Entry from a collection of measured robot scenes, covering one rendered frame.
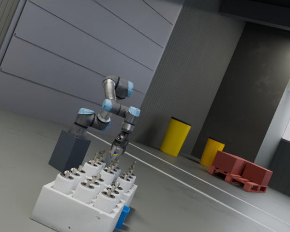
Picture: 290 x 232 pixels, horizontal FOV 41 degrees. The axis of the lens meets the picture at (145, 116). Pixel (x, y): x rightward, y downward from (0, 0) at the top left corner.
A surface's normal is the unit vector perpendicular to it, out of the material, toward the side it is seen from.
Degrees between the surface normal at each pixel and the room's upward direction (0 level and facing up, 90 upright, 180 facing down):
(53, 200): 90
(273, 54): 90
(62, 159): 90
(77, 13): 90
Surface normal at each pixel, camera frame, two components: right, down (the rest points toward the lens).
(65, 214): -0.11, -0.01
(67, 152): -0.52, -0.19
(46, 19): 0.76, 0.34
